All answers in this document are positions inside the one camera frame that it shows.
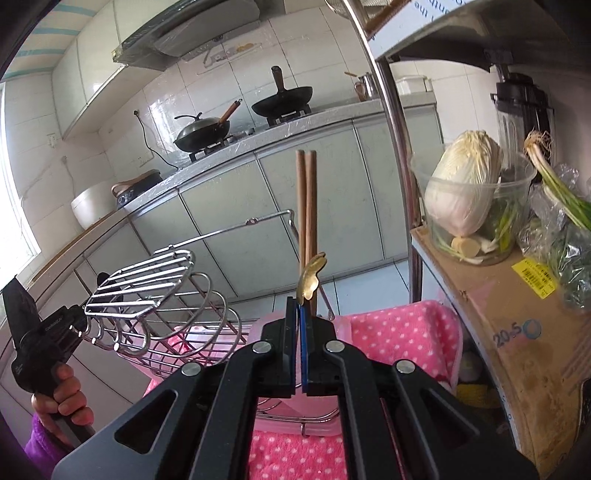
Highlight metal strainer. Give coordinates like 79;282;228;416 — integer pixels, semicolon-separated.
324;0;370;14

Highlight person's left hand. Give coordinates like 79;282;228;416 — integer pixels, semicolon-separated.
31;362;95;432

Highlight clear plastic container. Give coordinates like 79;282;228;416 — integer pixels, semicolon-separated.
410;148;539;266

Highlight person's left forearm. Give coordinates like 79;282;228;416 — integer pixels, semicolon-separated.
23;413;75;480

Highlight steel kettle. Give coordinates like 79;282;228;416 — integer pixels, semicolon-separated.
344;71;382;102

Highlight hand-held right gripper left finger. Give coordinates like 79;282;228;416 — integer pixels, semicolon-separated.
51;295;301;480

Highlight gold leaf-shaped spoon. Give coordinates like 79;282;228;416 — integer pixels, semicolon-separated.
297;251;328;306

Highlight pink polka dot blanket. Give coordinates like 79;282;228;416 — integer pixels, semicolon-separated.
143;300;465;480

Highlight cardboard sheet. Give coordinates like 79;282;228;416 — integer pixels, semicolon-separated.
411;226;591;480

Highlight pink plastic drip tray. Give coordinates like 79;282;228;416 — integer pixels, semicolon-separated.
254;397;342;437

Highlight kitchen counter cabinet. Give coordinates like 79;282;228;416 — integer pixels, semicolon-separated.
0;99;444;416

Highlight steel shelf pole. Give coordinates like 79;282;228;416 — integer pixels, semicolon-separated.
344;0;423;305

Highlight metal wire utensil rack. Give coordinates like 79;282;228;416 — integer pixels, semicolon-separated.
83;209;342;437

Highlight plastic bag of greens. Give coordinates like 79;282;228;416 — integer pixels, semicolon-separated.
517;164;591;315

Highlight white wall cabinet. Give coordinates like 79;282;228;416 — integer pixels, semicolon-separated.
51;23;153;141

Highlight black electric cooker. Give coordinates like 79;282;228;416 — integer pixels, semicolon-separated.
111;170;162;210

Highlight black blender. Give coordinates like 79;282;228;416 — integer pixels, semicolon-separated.
490;65;555;171

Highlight green onions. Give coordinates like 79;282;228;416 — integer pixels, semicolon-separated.
524;130;591;232

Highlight black power cable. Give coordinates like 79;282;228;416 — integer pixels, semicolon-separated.
134;110;185;169

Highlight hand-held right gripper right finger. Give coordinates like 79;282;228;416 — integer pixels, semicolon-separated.
300;305;541;480

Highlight gas stove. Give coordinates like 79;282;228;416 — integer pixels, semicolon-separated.
187;106;312;162

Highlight white plastic container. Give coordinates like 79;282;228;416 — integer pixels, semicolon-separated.
394;75;437;95

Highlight black wok with lid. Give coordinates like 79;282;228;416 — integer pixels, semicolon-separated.
173;99;243;153

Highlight napa cabbage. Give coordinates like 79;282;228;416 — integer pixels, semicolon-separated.
424;130;504;236

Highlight tall pink plastic utensil cup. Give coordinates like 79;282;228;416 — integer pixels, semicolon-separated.
247;314;354;370

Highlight range hood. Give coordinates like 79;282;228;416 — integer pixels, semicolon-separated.
111;0;262;72

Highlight white rice cooker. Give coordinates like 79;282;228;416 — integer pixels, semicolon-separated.
71;181;123;230

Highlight white shelf board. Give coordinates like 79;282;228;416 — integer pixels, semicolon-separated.
367;0;591;93

